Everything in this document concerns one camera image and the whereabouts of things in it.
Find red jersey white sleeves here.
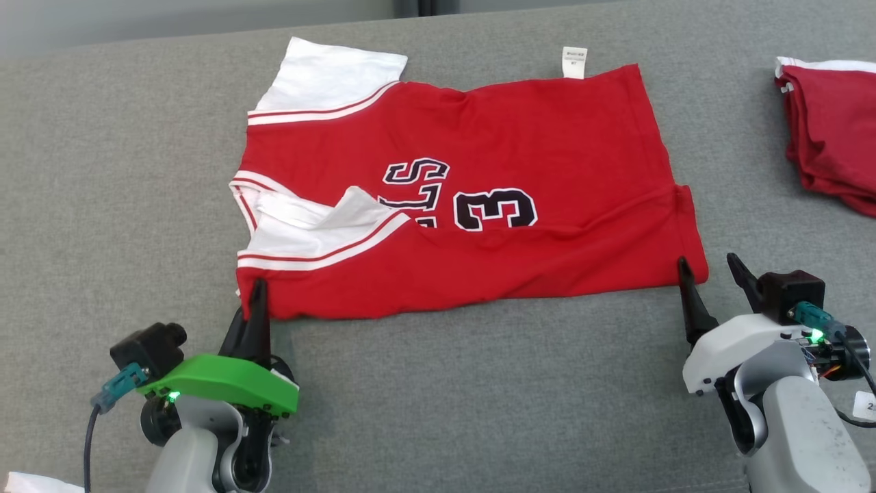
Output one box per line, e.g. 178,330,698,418
229,36,710,322

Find plain red garment white trim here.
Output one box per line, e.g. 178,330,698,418
774,55,876,219

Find dark grey upright post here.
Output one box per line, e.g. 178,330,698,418
395,0,461,18

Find white tape cable label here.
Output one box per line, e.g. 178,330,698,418
0,470,84,493

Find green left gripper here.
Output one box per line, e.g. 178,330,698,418
135,278,301,419

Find black cable teal plug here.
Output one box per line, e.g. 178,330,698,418
786,301,876,429
83,362,149,493

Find black right cable teal plug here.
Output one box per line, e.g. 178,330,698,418
786,301,876,429

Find black left cable teal plug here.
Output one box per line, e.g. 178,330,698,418
83,362,149,493

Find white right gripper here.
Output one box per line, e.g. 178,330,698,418
677,252,816,396

